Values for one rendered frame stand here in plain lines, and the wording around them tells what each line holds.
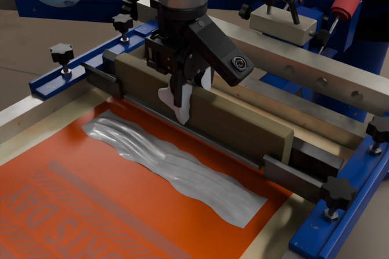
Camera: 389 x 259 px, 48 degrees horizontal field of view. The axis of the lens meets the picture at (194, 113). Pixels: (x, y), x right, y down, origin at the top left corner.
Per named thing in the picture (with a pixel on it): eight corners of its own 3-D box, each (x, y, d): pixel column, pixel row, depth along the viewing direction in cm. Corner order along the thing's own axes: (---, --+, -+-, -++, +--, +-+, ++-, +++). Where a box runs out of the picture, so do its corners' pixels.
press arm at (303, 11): (283, 63, 91) (286, 42, 88) (259, 54, 94) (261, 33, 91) (320, 32, 102) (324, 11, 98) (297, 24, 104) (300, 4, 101)
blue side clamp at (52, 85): (51, 121, 84) (44, 91, 80) (36, 110, 87) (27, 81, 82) (156, 56, 103) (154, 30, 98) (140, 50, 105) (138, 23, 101)
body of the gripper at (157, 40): (176, 51, 76) (173, -16, 69) (215, 67, 72) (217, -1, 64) (145, 70, 72) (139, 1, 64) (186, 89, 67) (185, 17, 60)
